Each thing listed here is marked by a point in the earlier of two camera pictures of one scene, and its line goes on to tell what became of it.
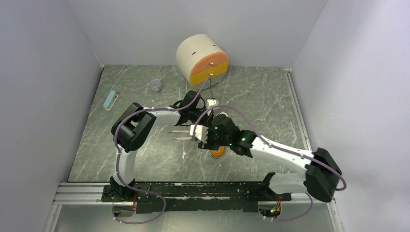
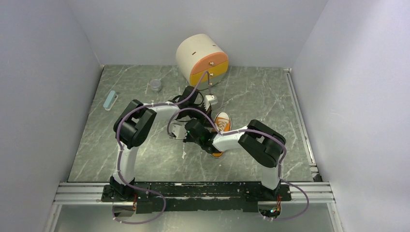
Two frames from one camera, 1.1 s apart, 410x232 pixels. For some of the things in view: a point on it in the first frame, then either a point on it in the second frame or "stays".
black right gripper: x=207 y=145 → x=187 y=139
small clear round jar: x=155 y=85 stays
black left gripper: x=206 y=120 stays
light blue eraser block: x=110 y=100 stays
